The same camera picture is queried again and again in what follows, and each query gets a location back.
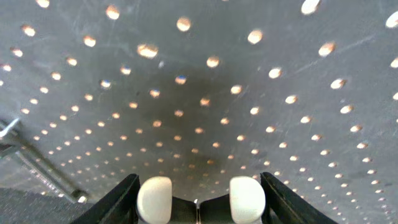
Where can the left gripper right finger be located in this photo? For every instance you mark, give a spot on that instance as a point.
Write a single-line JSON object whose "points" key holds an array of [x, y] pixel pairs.
{"points": [[286, 208]]}

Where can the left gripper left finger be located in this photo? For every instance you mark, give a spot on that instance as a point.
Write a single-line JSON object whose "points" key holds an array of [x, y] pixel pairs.
{"points": [[115, 205]]}

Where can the wrench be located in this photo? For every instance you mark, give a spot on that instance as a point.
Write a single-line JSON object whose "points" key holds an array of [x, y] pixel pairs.
{"points": [[79, 196]]}

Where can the black and white pliers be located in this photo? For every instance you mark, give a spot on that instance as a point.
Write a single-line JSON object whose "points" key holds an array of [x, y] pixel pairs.
{"points": [[154, 199]]}

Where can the black pegboard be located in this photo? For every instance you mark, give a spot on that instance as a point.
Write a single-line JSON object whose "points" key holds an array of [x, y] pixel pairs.
{"points": [[217, 40]]}

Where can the metal hook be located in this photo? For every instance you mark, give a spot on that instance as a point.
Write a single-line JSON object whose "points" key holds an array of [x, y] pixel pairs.
{"points": [[9, 127]]}

